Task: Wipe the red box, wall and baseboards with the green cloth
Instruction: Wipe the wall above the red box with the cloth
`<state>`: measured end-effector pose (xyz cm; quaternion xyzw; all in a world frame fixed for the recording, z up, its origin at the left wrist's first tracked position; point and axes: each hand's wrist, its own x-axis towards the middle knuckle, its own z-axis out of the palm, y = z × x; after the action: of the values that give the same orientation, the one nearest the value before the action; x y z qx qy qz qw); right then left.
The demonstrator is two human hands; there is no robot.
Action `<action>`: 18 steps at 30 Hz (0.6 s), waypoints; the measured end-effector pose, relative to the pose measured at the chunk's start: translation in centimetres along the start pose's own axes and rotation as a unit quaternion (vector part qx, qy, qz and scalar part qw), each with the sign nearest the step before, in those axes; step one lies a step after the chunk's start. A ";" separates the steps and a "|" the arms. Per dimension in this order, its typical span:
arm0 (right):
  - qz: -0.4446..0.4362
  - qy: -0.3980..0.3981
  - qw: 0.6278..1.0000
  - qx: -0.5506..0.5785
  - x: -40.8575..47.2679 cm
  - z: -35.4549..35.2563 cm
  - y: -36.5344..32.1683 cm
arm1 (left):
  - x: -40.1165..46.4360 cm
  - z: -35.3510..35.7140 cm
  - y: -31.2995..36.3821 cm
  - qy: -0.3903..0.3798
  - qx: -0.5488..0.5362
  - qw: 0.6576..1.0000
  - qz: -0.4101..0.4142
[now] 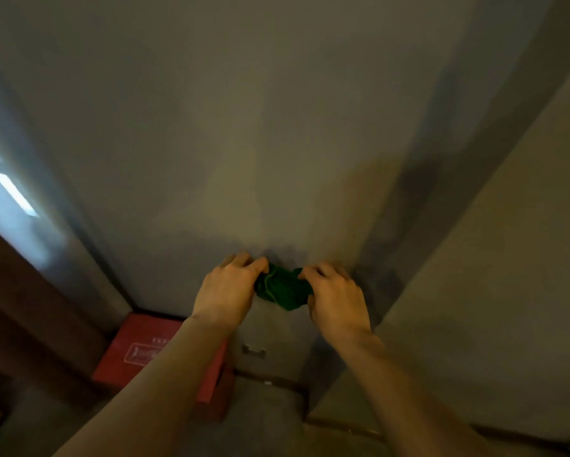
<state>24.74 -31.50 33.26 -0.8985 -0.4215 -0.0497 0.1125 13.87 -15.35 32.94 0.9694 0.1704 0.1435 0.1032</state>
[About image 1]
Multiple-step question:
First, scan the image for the person's right hand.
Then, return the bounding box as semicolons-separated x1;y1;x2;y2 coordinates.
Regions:
298;262;372;345

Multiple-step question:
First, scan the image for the person's left hand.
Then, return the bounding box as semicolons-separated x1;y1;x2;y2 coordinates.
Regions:
190;252;270;328

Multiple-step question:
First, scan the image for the person's right forearm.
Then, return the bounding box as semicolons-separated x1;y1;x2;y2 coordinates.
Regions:
335;330;500;457

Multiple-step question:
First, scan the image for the brown wooden door frame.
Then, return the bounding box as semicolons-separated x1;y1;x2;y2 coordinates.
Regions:
0;216;109;414

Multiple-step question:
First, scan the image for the green cloth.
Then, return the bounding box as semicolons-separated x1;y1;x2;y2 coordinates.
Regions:
253;264;314;312

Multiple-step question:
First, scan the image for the person's left forearm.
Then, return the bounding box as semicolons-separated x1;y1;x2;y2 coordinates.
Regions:
51;315;240;457

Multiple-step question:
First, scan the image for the red cardboard box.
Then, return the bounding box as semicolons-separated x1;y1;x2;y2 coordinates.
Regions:
91;312;235;421

